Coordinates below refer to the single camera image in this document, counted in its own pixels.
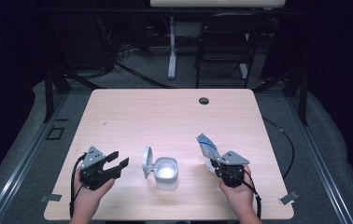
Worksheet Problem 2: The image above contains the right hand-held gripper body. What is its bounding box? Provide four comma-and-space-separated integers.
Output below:
216, 150, 251, 189

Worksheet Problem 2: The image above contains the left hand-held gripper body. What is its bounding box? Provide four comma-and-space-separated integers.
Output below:
78, 146, 122, 191

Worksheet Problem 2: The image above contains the white and blue powder bag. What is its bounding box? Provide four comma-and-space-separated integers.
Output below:
195, 133, 222, 175

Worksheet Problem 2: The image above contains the clear plastic container with lid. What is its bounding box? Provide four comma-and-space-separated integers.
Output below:
142, 146, 179, 191

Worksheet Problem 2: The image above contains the person's left hand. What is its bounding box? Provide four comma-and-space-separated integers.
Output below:
72, 169, 116, 205

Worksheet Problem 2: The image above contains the person's right hand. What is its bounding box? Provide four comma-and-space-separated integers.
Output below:
219, 164, 258, 208

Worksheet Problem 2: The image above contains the grey tape strip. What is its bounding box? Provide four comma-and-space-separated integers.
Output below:
279, 189, 300, 206
40, 193, 64, 203

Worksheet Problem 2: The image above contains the black folding chair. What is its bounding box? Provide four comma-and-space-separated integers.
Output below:
194, 12, 268, 90

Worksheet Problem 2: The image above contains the white background desk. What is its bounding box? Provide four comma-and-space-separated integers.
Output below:
148, 0, 287, 80

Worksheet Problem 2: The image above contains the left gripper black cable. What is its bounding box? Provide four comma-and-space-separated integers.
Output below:
68, 153, 87, 219

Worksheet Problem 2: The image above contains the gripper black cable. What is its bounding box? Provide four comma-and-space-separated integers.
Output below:
243, 169, 262, 220
68, 153, 87, 219

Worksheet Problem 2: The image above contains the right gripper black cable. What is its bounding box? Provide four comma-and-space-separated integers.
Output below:
243, 169, 262, 220

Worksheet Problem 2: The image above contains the black floor outlet frame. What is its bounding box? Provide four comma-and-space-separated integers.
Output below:
46, 125, 66, 141

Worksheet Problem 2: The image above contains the thin black floor cable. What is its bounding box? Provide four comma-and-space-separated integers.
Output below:
261, 116, 296, 181

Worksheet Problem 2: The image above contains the aluminium floor rail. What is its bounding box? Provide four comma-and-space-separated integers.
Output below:
0, 92, 70, 224
285, 92, 353, 224

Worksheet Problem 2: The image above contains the thick black floor cable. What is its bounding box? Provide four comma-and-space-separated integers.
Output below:
114, 61, 175, 90

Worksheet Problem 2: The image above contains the black metal frame post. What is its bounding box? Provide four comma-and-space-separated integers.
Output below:
43, 65, 74, 123
252, 65, 310, 127

